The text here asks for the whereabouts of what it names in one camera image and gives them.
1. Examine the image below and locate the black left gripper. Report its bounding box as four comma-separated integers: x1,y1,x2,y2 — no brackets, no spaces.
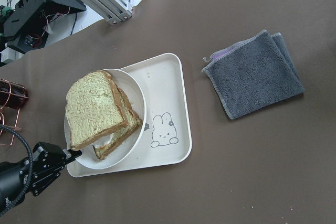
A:
1,142,82,210

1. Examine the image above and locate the bread slice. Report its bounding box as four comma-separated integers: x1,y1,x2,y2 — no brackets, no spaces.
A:
66,71,129,151
93,85,142,160

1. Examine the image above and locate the white oval plate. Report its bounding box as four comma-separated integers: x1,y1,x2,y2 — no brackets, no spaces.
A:
64,69,146,170

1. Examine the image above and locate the cream rabbit tray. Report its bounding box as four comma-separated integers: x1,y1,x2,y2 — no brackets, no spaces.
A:
67,53,192,177

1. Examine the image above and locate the fried egg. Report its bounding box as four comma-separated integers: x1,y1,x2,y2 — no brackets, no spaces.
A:
92,133,114,148

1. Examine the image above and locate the grey folded cloth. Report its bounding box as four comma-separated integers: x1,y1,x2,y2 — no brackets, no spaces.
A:
202,30,304,120

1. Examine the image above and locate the copper wire bottle rack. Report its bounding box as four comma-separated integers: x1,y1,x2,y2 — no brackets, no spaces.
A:
1,78,28,146

